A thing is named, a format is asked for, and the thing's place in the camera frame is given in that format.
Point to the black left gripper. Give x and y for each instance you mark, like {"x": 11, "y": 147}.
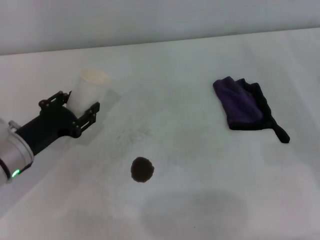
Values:
{"x": 50, "y": 127}

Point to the white paper cup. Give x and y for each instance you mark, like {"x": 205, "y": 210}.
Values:
{"x": 87, "y": 92}

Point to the purple rag with black edge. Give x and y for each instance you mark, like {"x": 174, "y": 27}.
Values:
{"x": 240, "y": 105}

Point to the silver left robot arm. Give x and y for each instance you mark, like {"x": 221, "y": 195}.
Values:
{"x": 12, "y": 155}

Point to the black water stain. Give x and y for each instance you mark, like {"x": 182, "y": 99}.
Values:
{"x": 142, "y": 170}

